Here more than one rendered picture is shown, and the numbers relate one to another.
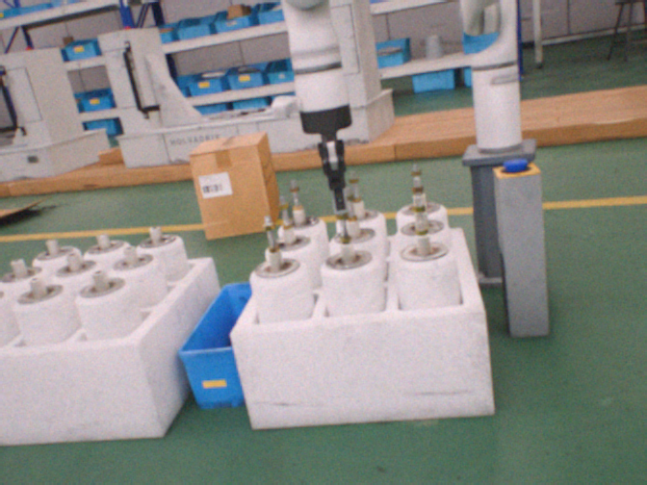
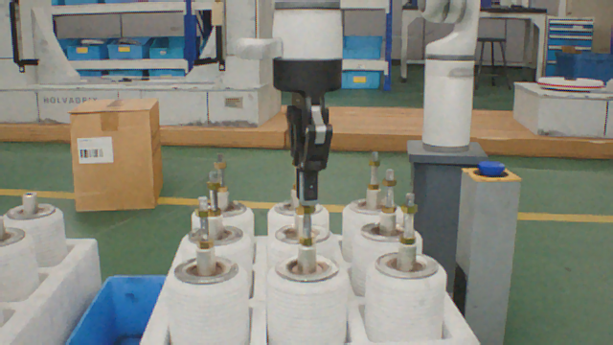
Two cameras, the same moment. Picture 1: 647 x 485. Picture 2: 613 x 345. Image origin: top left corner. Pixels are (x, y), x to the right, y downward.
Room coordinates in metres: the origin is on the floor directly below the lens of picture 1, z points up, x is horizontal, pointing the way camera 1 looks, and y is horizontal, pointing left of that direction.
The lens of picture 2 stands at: (0.29, 0.12, 0.52)
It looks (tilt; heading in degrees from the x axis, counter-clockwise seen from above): 14 degrees down; 346
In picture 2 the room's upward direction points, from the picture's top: straight up
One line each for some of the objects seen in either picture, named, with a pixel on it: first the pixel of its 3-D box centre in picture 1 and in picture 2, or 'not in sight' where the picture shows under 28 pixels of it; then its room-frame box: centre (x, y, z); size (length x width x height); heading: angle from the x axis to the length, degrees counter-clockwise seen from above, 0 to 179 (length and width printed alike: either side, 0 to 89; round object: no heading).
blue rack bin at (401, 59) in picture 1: (387, 54); not in sight; (5.78, -0.90, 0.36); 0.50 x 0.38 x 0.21; 159
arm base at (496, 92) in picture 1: (497, 109); (447, 103); (1.30, -0.42, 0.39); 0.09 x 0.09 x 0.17; 67
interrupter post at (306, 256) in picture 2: (348, 252); (306, 258); (0.90, -0.04, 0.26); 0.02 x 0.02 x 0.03
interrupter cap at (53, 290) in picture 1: (40, 294); not in sight; (1.00, 0.49, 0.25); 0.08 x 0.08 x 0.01
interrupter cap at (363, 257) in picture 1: (349, 260); (306, 268); (0.90, -0.04, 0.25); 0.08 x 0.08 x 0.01
